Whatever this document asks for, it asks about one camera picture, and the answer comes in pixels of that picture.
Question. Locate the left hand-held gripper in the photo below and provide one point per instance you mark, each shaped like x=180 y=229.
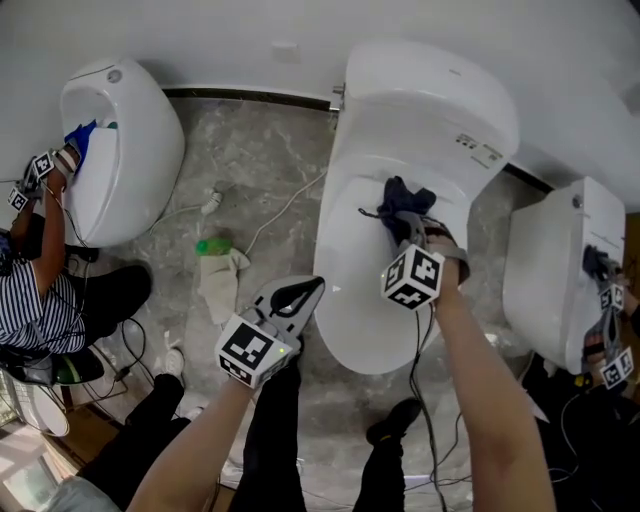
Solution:
x=247 y=350

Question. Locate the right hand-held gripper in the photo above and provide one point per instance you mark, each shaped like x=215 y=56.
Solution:
x=412 y=275

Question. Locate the dark blue wiping cloth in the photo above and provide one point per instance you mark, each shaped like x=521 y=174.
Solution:
x=405 y=200

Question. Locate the white toilet lid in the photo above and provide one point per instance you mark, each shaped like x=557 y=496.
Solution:
x=360 y=310

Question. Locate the person's left forearm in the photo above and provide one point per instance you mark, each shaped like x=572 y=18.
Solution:
x=190 y=450

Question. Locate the person's right forearm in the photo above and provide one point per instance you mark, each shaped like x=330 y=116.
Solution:
x=480 y=390

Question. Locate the white toilet with tank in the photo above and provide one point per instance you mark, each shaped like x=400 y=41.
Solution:
x=425 y=100

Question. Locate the compact white toilet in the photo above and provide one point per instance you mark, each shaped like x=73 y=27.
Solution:
x=545 y=280

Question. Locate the egg-shaped white toilet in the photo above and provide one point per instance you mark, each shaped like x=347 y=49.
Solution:
x=140 y=150

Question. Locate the person's right hand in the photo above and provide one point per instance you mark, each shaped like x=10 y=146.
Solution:
x=439 y=241

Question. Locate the beige floor rag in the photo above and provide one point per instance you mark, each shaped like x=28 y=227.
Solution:
x=220 y=285

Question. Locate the green plastic bottle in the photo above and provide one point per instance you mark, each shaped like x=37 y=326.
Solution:
x=214 y=246

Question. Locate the person's left leg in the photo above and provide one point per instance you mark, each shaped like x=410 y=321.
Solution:
x=275 y=440

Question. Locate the person's leg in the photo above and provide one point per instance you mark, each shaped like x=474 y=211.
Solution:
x=380 y=475
x=275 y=440

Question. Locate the person's right black shoe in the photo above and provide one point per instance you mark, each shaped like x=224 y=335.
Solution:
x=395 y=420

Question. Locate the dark grey cloth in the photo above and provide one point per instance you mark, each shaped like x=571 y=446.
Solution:
x=592 y=260

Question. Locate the person's right leg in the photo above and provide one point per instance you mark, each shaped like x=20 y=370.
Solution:
x=380 y=475

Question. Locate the dark green canister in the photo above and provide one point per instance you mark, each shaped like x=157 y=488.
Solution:
x=70 y=370

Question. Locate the brown cardboard box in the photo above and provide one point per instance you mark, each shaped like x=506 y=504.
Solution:
x=95 y=435

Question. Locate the bright blue cloth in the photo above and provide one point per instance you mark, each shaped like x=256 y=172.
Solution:
x=82 y=137

